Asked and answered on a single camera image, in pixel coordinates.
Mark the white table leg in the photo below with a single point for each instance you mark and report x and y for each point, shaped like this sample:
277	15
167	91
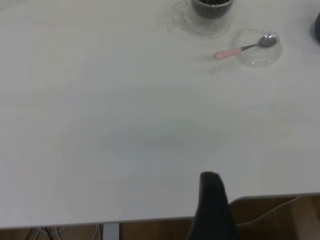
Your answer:
111	231

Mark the dark coffee beans pile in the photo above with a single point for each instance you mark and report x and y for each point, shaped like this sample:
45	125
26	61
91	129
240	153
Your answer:
210	8

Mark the clear double-wall glass cup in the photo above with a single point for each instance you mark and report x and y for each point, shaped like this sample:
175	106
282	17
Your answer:
200	26

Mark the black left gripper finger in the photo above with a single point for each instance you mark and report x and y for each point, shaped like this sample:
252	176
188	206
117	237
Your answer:
212	212

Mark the clear round glass lid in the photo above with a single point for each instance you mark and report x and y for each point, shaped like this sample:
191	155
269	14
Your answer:
260	58

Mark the dark blue-grey ceramic mug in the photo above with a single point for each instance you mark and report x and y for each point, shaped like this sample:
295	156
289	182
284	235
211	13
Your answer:
316	30

